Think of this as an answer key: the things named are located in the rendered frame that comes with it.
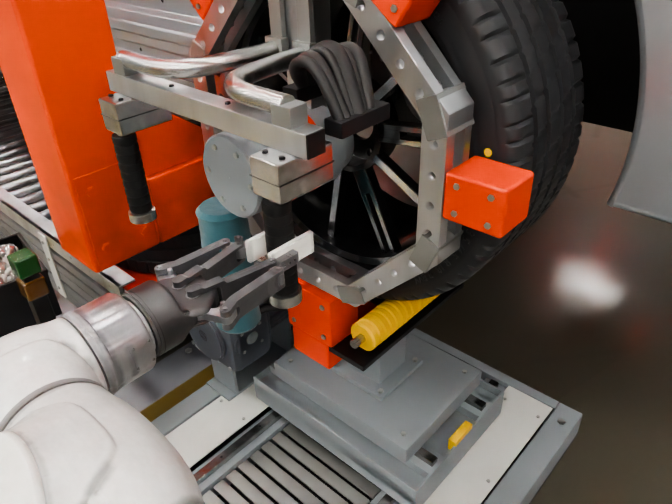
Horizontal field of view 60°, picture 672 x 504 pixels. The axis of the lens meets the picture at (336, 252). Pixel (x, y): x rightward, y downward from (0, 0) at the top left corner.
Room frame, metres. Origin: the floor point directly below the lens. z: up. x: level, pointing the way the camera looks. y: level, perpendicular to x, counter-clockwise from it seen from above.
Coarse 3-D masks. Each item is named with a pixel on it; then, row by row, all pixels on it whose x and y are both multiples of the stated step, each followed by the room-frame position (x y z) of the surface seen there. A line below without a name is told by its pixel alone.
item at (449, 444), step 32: (256, 384) 1.06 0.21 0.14; (288, 384) 1.05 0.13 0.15; (480, 384) 1.02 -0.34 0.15; (288, 416) 0.98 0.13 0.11; (320, 416) 0.94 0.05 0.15; (480, 416) 0.91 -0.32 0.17; (352, 448) 0.84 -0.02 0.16; (448, 448) 0.84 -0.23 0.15; (384, 480) 0.78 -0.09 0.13; (416, 480) 0.76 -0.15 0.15
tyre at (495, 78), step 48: (480, 0) 0.79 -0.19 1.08; (528, 0) 0.86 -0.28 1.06; (480, 48) 0.76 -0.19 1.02; (528, 48) 0.79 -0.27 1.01; (576, 48) 0.88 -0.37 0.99; (480, 96) 0.75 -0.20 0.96; (528, 96) 0.76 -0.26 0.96; (576, 96) 0.85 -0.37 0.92; (480, 144) 0.75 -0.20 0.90; (528, 144) 0.74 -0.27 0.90; (576, 144) 0.86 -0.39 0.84; (480, 240) 0.74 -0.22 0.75; (432, 288) 0.79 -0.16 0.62
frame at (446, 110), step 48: (240, 0) 0.96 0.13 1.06; (192, 48) 1.05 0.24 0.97; (384, 48) 0.76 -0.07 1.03; (432, 48) 0.77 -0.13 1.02; (432, 96) 0.71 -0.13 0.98; (432, 144) 0.71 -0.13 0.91; (432, 192) 0.70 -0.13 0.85; (432, 240) 0.70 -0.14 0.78; (336, 288) 0.84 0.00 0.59; (384, 288) 0.76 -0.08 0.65
